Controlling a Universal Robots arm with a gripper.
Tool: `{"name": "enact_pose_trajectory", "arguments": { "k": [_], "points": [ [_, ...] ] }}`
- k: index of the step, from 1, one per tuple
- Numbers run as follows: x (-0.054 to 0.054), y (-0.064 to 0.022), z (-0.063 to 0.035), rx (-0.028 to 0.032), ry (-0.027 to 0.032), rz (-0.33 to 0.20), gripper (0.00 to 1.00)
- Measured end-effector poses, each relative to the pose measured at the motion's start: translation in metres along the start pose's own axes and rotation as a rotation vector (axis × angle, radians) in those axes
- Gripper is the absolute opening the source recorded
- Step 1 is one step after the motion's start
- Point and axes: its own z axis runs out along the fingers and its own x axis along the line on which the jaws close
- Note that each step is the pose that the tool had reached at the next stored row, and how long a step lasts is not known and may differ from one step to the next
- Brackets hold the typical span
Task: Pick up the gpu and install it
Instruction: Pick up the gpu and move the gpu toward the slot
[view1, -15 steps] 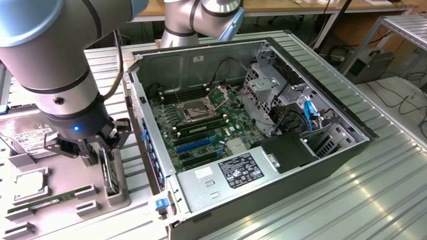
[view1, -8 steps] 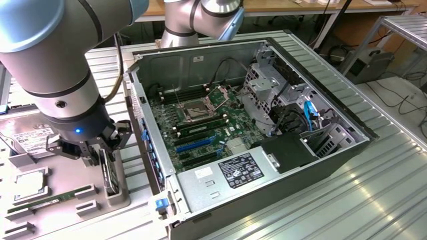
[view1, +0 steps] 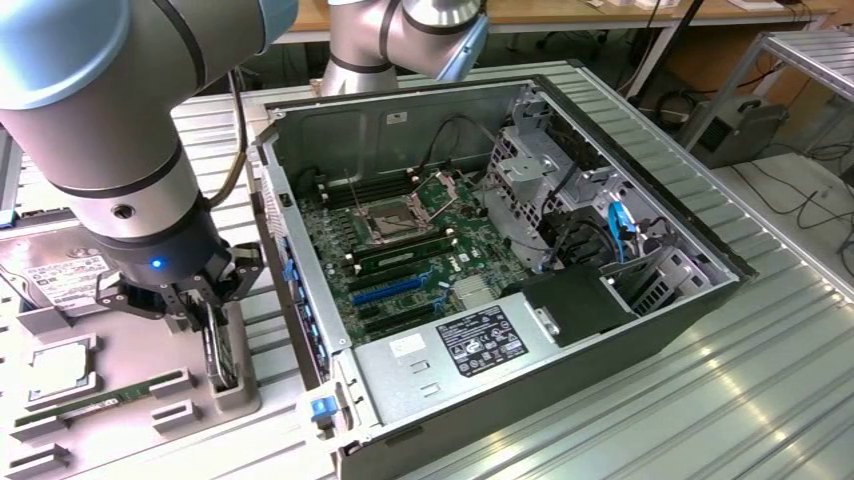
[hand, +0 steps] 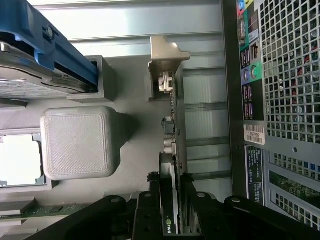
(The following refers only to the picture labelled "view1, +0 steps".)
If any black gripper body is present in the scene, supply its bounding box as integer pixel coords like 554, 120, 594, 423
89, 197, 236, 319

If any silver hard disk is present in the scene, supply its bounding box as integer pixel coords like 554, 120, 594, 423
0, 234, 129, 314

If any silver CPU chip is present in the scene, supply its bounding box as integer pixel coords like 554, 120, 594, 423
27, 343, 96, 400

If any green RAM stick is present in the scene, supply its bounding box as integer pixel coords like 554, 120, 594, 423
12, 382, 183, 427

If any blue expansion slot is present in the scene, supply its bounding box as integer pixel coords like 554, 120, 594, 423
351, 272, 432, 307

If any thin metal locking lever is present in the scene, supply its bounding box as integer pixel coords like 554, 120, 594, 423
343, 169, 367, 221

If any installed black RAM stick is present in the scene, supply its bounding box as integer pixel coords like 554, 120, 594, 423
347, 237, 456, 274

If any CPU socket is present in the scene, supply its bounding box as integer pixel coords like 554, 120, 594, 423
356, 197, 439, 246

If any green motherboard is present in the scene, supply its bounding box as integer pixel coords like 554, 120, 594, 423
292, 167, 526, 347

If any grey parts rack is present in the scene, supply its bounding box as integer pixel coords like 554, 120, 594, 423
0, 219, 268, 480

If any metal socket cover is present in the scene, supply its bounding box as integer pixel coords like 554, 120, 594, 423
407, 169, 470, 224

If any grey power supply unit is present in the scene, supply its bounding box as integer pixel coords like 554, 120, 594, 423
352, 292, 560, 427

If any small silver chipset heatsink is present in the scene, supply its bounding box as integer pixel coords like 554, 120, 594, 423
452, 277, 503, 305

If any open black PC case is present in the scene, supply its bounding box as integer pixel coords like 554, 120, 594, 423
244, 73, 759, 480

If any metal disk bay cage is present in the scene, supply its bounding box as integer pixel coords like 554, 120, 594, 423
480, 124, 606, 274

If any black plastic fan shroud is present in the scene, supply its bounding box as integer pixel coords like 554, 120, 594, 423
518, 267, 640, 349

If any black box device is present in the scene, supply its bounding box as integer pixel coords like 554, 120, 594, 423
690, 97, 790, 169

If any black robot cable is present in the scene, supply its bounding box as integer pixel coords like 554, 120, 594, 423
204, 69, 247, 209

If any black looped wire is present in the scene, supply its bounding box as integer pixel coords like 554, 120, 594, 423
416, 114, 500, 174

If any blue flat wire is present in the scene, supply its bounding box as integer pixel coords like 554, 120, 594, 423
607, 200, 635, 265

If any metal slat frame table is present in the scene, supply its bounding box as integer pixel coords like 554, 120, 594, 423
686, 30, 854, 146

